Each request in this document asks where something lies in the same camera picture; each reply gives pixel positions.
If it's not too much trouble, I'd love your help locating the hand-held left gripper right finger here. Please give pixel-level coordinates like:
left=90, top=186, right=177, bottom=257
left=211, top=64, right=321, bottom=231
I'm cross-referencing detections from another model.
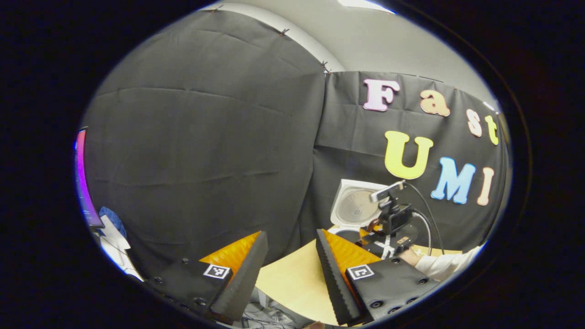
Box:
left=315, top=228, right=442, bottom=327

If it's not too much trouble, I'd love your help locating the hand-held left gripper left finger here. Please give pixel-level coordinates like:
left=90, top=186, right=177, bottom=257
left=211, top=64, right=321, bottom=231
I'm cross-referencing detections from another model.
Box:
left=145, top=231, right=269, bottom=323

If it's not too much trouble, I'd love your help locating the white rice cooker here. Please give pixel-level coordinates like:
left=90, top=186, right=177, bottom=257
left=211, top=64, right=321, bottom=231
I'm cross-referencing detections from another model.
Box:
left=329, top=179, right=395, bottom=248

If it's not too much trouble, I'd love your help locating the white paper stack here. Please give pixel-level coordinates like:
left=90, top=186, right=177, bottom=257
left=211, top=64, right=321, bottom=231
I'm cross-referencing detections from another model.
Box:
left=93, top=215, right=143, bottom=282

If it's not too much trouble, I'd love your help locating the blue cloth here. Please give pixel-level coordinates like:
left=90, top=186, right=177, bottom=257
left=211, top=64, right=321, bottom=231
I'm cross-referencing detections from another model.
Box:
left=98, top=206, right=128, bottom=239

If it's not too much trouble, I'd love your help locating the black backdrop cloth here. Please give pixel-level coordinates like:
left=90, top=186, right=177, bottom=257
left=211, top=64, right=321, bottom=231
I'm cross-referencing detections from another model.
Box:
left=80, top=9, right=510, bottom=279

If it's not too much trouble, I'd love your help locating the monitor with purple screen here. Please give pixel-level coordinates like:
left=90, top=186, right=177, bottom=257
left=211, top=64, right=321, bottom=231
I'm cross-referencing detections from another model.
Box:
left=74, top=128, right=105, bottom=229

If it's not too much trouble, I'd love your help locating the black cable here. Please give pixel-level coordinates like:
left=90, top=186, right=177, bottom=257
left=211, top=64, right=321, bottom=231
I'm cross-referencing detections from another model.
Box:
left=404, top=181, right=447, bottom=256

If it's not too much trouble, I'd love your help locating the tangle of grey cables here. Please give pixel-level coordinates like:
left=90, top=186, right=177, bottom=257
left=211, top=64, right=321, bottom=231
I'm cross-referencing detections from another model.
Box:
left=241, top=288, right=312, bottom=328

